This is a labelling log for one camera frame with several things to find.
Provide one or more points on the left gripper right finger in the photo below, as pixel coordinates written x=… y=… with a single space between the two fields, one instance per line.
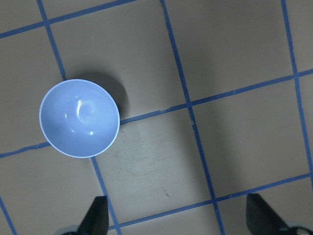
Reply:
x=261 y=219

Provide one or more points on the blue bowl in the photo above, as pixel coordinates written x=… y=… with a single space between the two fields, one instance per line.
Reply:
x=79 y=118

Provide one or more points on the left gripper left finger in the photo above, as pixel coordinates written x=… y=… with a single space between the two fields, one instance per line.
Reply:
x=96 y=221

